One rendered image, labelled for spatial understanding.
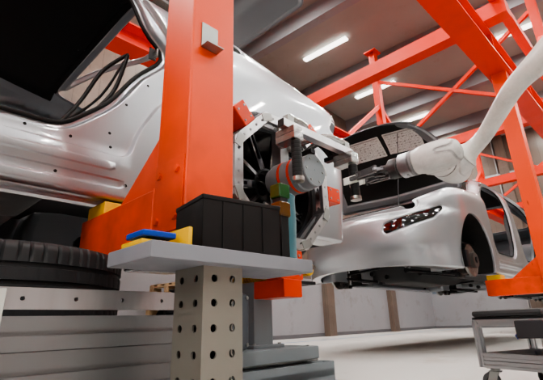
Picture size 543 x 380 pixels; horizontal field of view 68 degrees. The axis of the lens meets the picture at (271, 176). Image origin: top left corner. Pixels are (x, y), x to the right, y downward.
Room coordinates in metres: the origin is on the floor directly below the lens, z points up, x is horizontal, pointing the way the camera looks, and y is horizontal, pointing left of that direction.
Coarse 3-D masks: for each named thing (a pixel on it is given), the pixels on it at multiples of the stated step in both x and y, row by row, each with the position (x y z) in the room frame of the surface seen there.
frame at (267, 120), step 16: (256, 128) 1.42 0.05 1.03; (272, 128) 1.54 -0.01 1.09; (240, 144) 1.36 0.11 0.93; (240, 160) 1.36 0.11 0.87; (320, 160) 1.70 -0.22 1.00; (240, 176) 1.36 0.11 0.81; (240, 192) 1.35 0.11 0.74; (320, 192) 1.71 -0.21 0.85; (320, 208) 1.71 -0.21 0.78; (320, 224) 1.68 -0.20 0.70; (304, 240) 1.59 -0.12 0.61
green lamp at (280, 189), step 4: (276, 184) 1.02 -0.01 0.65; (280, 184) 1.01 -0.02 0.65; (284, 184) 1.02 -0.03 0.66; (272, 188) 1.03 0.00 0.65; (276, 188) 1.02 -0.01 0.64; (280, 188) 1.01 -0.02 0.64; (284, 188) 1.02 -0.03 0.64; (288, 188) 1.04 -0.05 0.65; (272, 192) 1.03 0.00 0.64; (276, 192) 1.02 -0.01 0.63; (280, 192) 1.01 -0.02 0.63; (284, 192) 1.02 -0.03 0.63; (288, 192) 1.03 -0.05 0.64; (272, 196) 1.03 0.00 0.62; (276, 196) 1.02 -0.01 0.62; (280, 196) 1.02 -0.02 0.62; (284, 196) 1.02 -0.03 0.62; (288, 196) 1.03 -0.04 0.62
